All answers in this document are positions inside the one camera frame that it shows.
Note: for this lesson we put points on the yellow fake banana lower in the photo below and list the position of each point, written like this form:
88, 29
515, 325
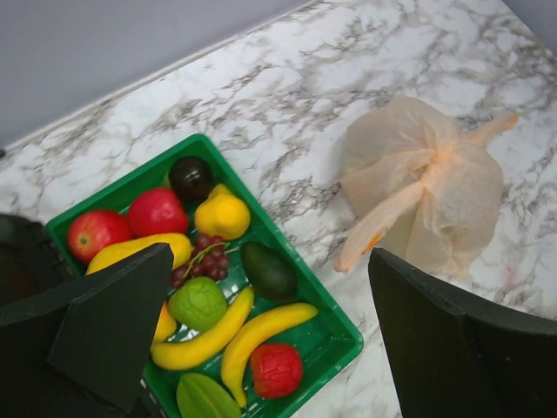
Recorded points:
188, 354

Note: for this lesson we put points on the dark purple fake plum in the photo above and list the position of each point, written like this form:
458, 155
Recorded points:
191, 179

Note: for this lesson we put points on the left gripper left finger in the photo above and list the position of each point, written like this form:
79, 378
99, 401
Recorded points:
80, 346

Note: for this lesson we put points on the fake grape bunch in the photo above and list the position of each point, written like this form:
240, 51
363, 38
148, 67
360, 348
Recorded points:
209, 258

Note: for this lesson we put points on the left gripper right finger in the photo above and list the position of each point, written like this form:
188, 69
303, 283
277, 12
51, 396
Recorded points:
455, 354

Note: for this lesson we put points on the light green fake fruit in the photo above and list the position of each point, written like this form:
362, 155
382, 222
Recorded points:
199, 304

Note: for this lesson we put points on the yellow fake pear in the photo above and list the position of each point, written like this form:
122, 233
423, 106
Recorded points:
222, 214

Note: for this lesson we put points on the orange plastic bag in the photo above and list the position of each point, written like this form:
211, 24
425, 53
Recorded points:
422, 188

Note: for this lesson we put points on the green fake starfruit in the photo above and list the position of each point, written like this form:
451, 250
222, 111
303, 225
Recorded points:
199, 396

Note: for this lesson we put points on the red fake pomegranate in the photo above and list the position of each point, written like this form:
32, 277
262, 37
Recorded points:
155, 211

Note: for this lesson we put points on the red fake strawberry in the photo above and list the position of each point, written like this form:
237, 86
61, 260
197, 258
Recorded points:
277, 370

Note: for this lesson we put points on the red fake apple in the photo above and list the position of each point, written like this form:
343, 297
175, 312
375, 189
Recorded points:
94, 230

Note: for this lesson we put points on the dark green fake avocado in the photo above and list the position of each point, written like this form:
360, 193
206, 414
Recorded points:
271, 275

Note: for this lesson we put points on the orange green fake mango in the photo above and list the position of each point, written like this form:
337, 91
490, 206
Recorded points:
166, 326

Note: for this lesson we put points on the green plastic basket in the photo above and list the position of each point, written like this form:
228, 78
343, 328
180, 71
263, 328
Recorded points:
326, 344

